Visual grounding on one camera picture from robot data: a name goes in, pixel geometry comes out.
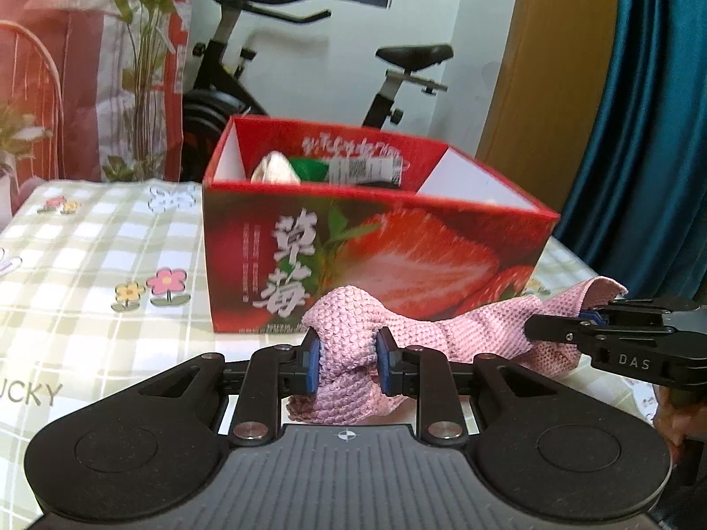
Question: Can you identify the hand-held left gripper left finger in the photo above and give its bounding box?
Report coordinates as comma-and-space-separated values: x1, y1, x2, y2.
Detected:
118, 330, 322, 448

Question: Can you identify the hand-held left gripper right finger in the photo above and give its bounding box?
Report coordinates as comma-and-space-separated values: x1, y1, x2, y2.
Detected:
374, 327, 581, 447

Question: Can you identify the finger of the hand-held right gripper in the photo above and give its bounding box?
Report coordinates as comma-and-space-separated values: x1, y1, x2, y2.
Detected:
579, 296, 700, 326
524, 314, 609, 352

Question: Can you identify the pink knit cloth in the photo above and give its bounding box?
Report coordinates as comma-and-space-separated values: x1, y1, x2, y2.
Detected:
286, 277, 627, 425

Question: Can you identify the red strawberry print box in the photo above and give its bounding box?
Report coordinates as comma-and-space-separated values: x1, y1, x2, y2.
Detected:
201, 115, 561, 337

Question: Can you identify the cream knit cloth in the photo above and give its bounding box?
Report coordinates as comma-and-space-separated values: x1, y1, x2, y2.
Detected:
250, 151, 302, 184

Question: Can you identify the person's right hand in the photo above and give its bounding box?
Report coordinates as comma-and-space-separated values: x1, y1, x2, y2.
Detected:
654, 383, 691, 448

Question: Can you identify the teal curtain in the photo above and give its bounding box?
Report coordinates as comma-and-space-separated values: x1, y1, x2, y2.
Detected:
560, 0, 707, 299

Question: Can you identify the green checked bunny tablecloth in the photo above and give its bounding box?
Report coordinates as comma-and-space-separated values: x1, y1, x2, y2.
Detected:
0, 179, 672, 437

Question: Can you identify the wooden door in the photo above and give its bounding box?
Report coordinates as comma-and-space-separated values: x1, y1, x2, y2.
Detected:
475, 0, 622, 191

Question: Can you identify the black exercise bike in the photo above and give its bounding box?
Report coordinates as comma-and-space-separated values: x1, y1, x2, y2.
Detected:
179, 0, 455, 183

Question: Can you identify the printed wall backdrop cloth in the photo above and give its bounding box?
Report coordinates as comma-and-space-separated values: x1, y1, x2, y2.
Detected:
0, 0, 202, 219

